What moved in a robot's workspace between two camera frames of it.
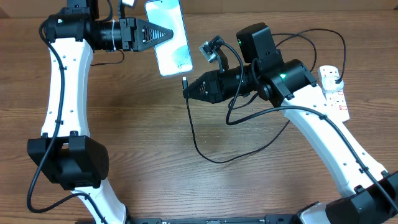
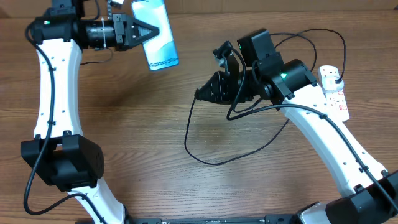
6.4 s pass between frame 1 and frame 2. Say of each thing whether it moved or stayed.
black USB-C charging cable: moved
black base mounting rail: stayed
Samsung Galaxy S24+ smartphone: moved
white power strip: stayed
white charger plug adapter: stayed
